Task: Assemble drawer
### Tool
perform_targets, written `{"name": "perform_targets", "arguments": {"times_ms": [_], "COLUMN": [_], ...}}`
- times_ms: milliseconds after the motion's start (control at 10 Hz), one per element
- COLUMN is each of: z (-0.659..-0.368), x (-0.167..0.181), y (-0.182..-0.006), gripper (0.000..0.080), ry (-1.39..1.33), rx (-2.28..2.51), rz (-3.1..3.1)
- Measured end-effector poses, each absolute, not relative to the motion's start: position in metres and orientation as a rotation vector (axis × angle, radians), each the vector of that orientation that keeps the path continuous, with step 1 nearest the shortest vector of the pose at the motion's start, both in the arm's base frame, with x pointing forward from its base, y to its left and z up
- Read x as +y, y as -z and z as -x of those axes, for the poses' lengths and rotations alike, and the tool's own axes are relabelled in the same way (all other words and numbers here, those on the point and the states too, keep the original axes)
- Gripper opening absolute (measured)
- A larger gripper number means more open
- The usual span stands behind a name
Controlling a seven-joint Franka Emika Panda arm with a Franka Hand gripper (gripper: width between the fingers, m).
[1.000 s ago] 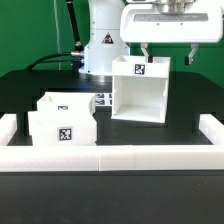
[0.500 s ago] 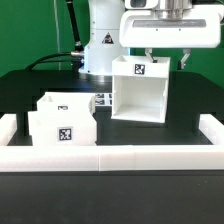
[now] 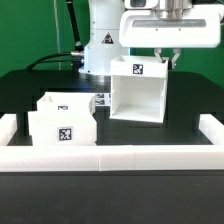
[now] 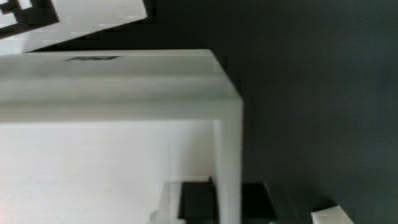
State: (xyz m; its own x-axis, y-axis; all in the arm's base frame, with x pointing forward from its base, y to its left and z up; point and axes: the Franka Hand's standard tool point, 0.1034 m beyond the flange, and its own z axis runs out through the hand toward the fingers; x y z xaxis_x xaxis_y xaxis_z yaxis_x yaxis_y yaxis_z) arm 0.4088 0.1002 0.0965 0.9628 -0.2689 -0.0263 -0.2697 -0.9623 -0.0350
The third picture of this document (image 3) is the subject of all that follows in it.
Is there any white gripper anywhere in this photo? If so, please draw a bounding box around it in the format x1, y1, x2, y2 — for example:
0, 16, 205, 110
119, 7, 224, 69

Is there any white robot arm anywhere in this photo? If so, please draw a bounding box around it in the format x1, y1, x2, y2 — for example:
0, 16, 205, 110
79, 0, 224, 80

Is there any white U-shaped fence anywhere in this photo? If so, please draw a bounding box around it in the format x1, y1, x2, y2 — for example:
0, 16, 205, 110
0, 114, 224, 172

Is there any white drawer cabinet box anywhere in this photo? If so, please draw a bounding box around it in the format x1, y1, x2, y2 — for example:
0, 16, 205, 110
110, 56, 168, 123

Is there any white marker base plate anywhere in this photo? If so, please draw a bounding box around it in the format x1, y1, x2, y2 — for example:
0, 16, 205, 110
95, 93, 111, 107

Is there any white drawer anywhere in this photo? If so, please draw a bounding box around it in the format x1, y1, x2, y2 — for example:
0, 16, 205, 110
37, 92, 95, 115
28, 111, 97, 146

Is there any white front drawer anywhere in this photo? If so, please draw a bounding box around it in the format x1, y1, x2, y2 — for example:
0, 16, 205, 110
28, 111, 97, 146

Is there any black cable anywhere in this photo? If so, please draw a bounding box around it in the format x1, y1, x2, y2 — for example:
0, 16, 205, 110
25, 0, 85, 72

